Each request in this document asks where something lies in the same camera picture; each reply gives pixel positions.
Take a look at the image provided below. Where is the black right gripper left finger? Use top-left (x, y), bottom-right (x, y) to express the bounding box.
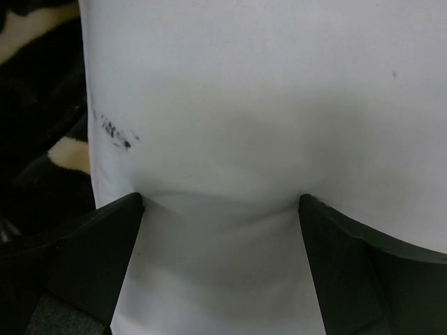
top-left (1, 193), bottom-right (144, 334)

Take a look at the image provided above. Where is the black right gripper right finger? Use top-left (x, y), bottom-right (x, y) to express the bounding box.
top-left (299, 194), bottom-right (446, 335)

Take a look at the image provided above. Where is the black floral plush pillowcase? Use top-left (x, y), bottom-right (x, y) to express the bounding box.
top-left (1, 1), bottom-right (94, 243)

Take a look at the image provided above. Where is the white pillow yellow edge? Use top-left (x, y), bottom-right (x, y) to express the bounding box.
top-left (80, 1), bottom-right (446, 334)

